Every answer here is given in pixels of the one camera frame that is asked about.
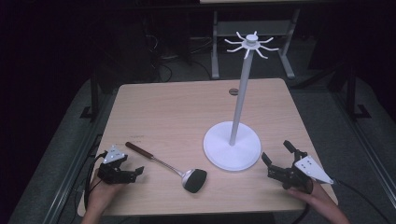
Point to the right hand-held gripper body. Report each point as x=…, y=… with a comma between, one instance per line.
x=308, y=169

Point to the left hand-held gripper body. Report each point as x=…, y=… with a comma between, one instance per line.
x=113, y=174

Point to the white hook stand rack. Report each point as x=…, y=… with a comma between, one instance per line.
x=232, y=151

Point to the person's left hand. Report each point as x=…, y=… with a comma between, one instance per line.
x=101, y=194

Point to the person's right hand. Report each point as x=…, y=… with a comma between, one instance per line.
x=320, y=196

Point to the black metal stand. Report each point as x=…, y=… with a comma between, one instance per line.
x=351, y=93
x=94, y=93

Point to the grey metal rail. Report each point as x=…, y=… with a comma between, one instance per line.
x=71, y=174
x=370, y=155

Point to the grey metal desk frame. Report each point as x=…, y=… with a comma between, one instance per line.
x=214, y=46

